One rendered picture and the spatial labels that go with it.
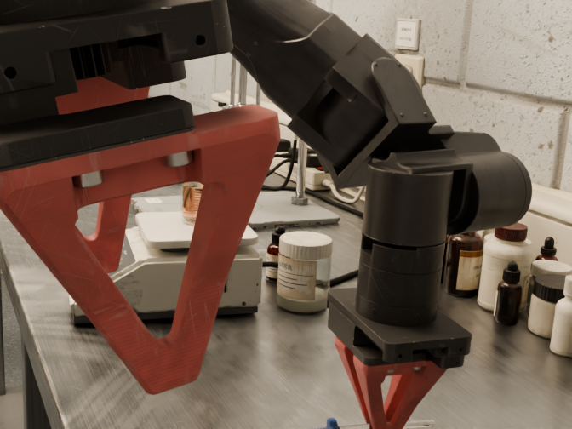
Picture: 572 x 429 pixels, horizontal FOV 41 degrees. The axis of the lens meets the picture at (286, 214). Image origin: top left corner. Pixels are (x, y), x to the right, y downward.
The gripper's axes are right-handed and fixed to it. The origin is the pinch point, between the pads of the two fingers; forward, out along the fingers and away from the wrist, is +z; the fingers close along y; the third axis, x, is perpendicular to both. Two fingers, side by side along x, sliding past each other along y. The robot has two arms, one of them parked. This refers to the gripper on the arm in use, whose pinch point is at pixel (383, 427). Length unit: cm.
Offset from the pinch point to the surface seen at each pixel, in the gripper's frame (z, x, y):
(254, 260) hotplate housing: -3.4, 0.7, 29.5
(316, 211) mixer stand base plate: 2, -23, 69
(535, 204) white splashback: -7, -40, 36
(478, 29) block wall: -29, -42, 58
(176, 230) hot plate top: -5.7, 8.3, 34.2
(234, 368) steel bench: 3.0, 6.1, 17.9
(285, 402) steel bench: 3.0, 3.7, 10.6
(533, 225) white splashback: -4, -40, 36
